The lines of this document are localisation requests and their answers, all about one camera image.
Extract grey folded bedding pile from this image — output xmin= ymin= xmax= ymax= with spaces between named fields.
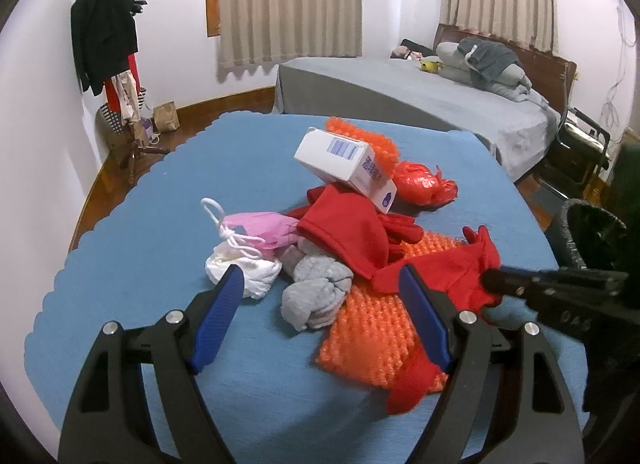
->
xmin=436 ymin=37 xmax=533 ymax=103

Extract orange foam net upper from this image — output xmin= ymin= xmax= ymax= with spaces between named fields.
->
xmin=324 ymin=116 xmax=400 ymax=178

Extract grey sock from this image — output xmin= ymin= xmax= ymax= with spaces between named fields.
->
xmin=280 ymin=237 xmax=354 ymax=332

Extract checkered basket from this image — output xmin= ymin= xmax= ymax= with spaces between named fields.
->
xmin=98 ymin=86 xmax=153 ymax=139

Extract left beige curtain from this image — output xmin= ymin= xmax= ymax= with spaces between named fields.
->
xmin=218 ymin=0 xmax=362 ymax=68

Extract wooden coat rack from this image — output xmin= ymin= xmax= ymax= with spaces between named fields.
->
xmin=123 ymin=119 xmax=169 ymax=184

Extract pink face mask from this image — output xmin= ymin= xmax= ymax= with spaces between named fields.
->
xmin=201 ymin=197 xmax=299 ymax=259

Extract red crumpled plastic bag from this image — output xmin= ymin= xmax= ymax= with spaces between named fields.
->
xmin=393 ymin=161 xmax=458 ymax=208

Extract orange foam net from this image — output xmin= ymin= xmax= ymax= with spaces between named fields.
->
xmin=314 ymin=230 xmax=467 ymax=395
xmin=324 ymin=116 xmax=400 ymax=178

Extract red hanging garment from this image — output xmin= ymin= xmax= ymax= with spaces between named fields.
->
xmin=104 ymin=54 xmax=141 ymax=120

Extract pink and black items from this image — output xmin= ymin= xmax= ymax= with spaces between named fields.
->
xmin=390 ymin=39 xmax=434 ymax=60

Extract black hanging coat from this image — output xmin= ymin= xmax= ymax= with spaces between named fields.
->
xmin=70 ymin=0 xmax=146 ymax=96

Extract brown paper bag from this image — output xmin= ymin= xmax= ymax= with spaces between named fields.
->
xmin=152 ymin=102 xmax=180 ymax=133

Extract black bedside chair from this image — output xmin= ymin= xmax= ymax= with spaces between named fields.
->
xmin=533 ymin=107 xmax=611 ymax=199

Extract red cloth garment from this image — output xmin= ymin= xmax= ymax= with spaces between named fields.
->
xmin=288 ymin=183 xmax=424 ymax=281

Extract blue table mat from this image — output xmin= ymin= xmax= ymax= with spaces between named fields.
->
xmin=24 ymin=112 xmax=556 ymax=463

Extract dark wooden headboard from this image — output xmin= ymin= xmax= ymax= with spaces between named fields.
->
xmin=433 ymin=24 xmax=577 ymax=112

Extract yellow plush toy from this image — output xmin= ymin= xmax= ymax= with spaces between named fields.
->
xmin=419 ymin=56 xmax=444 ymax=74

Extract orange foam net lower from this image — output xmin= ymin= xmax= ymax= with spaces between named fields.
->
xmin=314 ymin=230 xmax=467 ymax=395

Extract black lined trash bin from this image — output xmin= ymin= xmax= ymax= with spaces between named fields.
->
xmin=544 ymin=198 xmax=639 ymax=273

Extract white crumpled tissue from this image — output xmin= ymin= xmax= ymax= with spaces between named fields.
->
xmin=204 ymin=241 xmax=284 ymax=301

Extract bed with grey sheet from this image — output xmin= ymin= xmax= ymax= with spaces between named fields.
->
xmin=274 ymin=57 xmax=561 ymax=181

